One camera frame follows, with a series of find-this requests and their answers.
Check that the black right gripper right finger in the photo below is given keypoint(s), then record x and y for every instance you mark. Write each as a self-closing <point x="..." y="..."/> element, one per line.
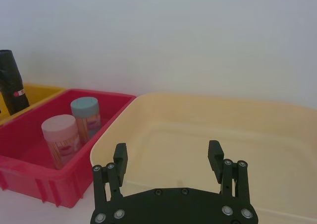
<point x="226" y="174"/>

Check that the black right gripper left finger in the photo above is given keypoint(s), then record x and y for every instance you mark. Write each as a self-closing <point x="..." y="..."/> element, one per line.
<point x="116" y="170"/>

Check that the cream plastic bin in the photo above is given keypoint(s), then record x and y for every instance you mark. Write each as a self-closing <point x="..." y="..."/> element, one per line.
<point x="198" y="144"/>

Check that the teal lid toothpick jar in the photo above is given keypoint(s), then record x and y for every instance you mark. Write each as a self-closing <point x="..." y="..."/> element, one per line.
<point x="86" y="120"/>

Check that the pink lid toothpick jar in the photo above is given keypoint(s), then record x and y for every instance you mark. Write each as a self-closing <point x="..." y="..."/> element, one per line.
<point x="63" y="141"/>

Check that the red plastic bin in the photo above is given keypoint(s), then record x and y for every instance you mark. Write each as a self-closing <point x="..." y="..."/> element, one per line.
<point x="29" y="164"/>

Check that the yellow plastic bin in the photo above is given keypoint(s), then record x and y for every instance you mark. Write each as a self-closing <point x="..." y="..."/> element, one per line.
<point x="40" y="91"/>

